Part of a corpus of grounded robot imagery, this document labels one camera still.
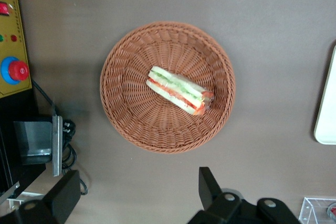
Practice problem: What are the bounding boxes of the clear acrylic box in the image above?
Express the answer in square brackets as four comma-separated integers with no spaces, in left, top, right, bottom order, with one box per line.
[299,196,336,224]

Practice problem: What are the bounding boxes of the grey metal bracket box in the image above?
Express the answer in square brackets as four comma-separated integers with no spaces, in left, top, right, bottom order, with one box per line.
[13,115,64,177]

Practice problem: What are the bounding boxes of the black machine housing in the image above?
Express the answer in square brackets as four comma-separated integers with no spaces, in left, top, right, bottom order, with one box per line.
[0,0,53,201]

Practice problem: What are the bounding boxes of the round brown wicker basket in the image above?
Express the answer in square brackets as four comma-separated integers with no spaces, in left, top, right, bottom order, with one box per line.
[99,21,236,155]

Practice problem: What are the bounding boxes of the wrapped triangle sandwich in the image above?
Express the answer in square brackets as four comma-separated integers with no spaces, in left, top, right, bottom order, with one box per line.
[145,66,215,116]

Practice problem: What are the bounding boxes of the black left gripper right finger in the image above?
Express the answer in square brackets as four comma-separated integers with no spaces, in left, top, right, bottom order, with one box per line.
[186,166,301,224]

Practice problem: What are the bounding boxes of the black power cable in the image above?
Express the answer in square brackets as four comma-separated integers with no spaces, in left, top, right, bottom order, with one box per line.
[31,79,89,196]

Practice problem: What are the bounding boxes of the beige plastic tray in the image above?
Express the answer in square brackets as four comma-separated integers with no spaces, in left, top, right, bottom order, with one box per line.
[314,44,336,145]

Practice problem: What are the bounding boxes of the yellow control panel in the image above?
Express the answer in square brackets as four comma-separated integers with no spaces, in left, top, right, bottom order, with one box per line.
[0,0,33,99]

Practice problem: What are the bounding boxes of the red emergency stop button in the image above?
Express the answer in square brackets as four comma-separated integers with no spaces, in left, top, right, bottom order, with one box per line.
[1,56,29,86]

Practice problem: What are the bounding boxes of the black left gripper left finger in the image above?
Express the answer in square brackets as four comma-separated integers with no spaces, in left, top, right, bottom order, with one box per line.
[15,170,81,224]

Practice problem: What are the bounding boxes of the red rocker switch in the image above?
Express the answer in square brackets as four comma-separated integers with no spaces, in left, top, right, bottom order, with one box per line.
[0,2,11,16]

